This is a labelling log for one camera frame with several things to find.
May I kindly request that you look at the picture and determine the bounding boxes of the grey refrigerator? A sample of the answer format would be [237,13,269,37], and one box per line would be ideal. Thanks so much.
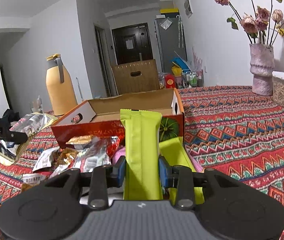
[154,13,188,73]

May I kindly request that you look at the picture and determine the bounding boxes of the dried pink roses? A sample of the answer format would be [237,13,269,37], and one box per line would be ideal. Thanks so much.
[215,0,284,47]

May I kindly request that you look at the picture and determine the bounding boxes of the patterned red tablecloth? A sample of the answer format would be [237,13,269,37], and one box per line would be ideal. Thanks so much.
[0,85,284,240]

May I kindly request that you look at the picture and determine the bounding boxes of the pink snack packet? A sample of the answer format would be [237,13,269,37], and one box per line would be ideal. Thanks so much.
[112,146,126,165]

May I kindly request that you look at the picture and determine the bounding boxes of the brown cardboard box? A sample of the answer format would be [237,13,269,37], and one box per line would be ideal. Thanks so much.
[111,60,160,95]

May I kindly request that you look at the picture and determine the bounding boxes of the white small snack packet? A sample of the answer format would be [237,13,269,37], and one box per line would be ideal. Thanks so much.
[32,147,59,172]

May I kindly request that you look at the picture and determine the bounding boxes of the brown triangle snack packet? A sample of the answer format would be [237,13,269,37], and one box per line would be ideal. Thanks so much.
[50,148,79,178]

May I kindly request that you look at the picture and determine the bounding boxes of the brown flat snack packet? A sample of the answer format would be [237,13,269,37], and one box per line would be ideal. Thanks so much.
[66,135,94,145]

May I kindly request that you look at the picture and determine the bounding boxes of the dark entrance door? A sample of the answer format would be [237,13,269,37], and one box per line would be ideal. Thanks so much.
[112,23,154,64]

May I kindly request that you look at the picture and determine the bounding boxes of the silver grey snack packet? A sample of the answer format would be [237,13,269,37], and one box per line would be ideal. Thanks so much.
[72,138,111,173]

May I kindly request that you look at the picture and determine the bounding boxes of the yellow thermos jug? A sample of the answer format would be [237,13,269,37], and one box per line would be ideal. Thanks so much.
[46,54,77,116]

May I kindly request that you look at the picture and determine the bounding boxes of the red orange cardboard box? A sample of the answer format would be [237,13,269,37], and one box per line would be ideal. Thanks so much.
[50,87,185,150]

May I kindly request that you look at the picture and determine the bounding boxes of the striped yellow snack packet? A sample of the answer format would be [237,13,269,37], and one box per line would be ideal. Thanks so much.
[0,112,57,166]

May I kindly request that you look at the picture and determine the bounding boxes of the pink textured vase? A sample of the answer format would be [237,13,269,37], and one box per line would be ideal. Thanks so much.
[249,43,275,96]

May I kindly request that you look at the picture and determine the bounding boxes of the lime green snack packet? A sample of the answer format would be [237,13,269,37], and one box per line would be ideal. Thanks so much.
[120,109,163,200]

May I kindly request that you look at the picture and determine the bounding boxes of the glass cup with tea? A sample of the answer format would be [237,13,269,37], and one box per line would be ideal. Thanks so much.
[30,96,43,113]

